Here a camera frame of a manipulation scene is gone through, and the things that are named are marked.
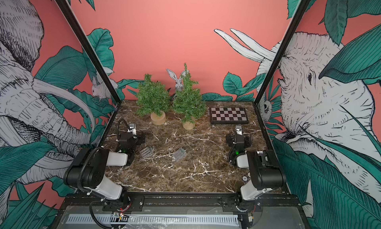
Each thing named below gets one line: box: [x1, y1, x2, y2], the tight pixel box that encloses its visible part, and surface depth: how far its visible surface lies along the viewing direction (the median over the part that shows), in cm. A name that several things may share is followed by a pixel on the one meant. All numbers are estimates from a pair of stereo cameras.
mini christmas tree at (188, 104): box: [172, 62, 208, 131], surface depth 85 cm
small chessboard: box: [209, 107, 249, 125], surface depth 110 cm
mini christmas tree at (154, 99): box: [135, 73, 172, 126], surface depth 90 cm
